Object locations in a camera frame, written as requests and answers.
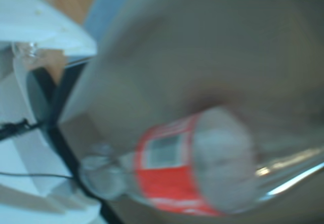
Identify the clear bottle Coca-Cola logo label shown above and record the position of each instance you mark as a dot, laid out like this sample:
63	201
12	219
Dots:
164	183

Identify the grey cardboard box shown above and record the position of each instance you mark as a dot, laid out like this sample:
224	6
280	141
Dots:
202	44

